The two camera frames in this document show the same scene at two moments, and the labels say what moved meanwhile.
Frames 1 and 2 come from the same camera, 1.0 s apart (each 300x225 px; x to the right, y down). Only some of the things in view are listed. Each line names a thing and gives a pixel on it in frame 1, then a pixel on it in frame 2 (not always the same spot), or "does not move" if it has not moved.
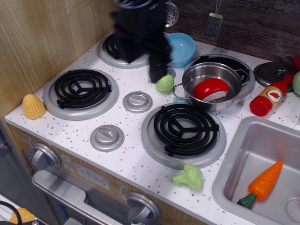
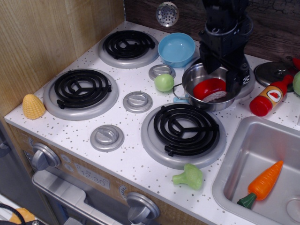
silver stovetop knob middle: [138, 101] does not move
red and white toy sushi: [210, 89] does not move
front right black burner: [176, 136] does not move
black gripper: [138, 32] -> [228, 39]
